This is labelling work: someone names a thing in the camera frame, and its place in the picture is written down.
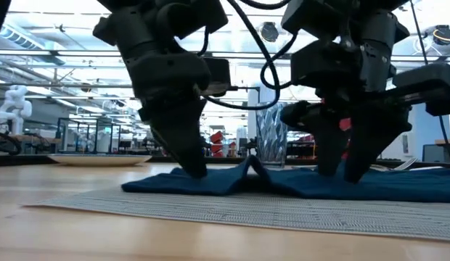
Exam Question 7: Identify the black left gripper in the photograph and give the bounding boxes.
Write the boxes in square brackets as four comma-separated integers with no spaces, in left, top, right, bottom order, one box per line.
[123,43,211,180]

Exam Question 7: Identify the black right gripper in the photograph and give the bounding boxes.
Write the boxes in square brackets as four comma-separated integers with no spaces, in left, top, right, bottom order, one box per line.
[319,39,450,183]

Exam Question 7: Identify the clear faceted drinking glass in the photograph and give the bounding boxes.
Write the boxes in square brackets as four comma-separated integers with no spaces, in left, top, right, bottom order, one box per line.
[254,101,290,168]

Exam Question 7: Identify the dark blue cloth napkin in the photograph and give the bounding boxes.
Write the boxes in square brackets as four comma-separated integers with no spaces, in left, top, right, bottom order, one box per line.
[120,154,450,204]

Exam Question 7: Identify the grey woven placemat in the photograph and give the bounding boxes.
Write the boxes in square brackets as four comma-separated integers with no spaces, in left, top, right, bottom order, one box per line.
[21,186,450,243]

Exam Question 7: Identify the large red bin stack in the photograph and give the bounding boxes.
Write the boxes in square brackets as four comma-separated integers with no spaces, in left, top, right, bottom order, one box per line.
[337,116,353,160]

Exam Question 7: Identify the silver fork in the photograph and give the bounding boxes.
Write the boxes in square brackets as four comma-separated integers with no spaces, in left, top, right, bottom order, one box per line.
[393,157,418,170]

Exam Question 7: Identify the small red bin stack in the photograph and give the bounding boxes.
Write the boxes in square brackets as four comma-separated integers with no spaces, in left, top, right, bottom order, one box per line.
[209,130,237,157]

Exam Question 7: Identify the grey box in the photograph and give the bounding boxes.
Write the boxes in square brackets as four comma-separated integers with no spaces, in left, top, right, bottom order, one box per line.
[422,144,447,163]

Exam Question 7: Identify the blue patterned plate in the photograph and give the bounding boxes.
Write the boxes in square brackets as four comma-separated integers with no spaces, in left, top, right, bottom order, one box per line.
[46,154,153,167]

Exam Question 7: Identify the black slanted pole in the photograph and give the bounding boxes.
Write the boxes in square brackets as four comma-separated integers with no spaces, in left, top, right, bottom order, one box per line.
[438,115,450,163]

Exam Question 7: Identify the white pillar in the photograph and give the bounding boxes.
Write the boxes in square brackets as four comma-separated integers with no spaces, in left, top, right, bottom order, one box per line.
[246,85,279,141]

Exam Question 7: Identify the black gantry stand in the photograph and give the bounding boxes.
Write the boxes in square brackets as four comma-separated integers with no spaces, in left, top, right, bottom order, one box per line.
[228,86,261,106]

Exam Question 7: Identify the wooden workbench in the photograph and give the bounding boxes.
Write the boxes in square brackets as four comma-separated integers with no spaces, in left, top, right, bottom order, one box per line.
[10,134,62,145]

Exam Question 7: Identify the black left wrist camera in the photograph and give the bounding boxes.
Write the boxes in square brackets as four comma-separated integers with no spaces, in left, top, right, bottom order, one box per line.
[202,57,232,98]

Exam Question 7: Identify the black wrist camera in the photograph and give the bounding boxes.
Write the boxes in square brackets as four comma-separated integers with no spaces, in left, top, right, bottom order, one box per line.
[202,57,232,98]
[290,40,359,91]

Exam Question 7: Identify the black left wrist camera cable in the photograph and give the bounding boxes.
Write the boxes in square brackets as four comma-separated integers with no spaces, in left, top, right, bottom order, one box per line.
[201,0,284,112]

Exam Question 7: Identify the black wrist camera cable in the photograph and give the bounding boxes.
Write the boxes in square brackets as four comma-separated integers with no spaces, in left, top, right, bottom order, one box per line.
[260,32,298,90]
[201,0,284,112]

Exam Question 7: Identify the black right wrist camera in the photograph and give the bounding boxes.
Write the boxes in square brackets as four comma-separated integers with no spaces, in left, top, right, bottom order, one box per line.
[290,40,359,91]

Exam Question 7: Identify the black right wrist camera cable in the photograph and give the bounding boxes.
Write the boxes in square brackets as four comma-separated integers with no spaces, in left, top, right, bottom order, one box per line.
[260,32,298,90]

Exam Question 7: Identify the black rack frame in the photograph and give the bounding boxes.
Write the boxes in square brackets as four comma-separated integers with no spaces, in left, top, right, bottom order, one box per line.
[56,117,120,153]

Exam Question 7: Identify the black round overhead camera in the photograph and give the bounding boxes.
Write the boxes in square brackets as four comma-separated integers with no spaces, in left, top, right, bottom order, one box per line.
[259,21,280,43]
[430,24,450,46]

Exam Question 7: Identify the thick black looped cable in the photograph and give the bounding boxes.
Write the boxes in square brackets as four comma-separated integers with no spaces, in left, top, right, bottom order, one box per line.
[0,130,23,156]

